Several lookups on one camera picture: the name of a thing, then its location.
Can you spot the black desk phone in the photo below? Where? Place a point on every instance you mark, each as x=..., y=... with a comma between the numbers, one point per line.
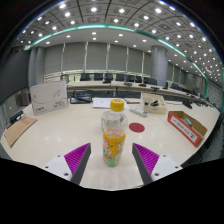
x=81, y=98

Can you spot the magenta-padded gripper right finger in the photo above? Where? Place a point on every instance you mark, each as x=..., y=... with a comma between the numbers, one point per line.
x=147, y=160

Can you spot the grey box-shaped appliance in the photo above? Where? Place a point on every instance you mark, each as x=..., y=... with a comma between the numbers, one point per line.
x=25, y=98

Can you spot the long curved conference desk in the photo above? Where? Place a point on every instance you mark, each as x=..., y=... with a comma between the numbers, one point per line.
x=110, y=85

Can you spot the flat round red coaster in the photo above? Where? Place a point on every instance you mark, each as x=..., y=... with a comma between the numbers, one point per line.
x=137, y=127

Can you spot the brown box with red label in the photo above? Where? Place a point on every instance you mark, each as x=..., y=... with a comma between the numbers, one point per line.
x=185, y=130

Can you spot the white cardboard box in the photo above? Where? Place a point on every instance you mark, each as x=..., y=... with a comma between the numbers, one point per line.
x=49, y=97

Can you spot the white power strip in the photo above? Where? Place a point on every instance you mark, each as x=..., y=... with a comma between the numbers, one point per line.
x=138, y=111

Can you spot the black stapler-like device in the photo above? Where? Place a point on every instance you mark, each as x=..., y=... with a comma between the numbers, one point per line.
x=16, y=117

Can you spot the group of ceiling lights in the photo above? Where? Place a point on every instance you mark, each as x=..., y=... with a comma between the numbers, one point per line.
x=94, y=9

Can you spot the row of black office chairs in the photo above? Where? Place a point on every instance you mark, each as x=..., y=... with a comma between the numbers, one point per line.
x=120, y=77

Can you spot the brown paper envelope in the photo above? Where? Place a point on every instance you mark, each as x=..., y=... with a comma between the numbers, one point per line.
x=19, y=129

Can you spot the white paper sheet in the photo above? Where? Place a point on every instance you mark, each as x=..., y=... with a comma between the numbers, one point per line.
x=101, y=103

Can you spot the yellow-capped orange drink bottle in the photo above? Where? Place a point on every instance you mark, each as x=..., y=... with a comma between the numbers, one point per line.
x=114, y=143

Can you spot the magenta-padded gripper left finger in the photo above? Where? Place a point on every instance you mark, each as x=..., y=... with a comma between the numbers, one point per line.
x=75, y=160

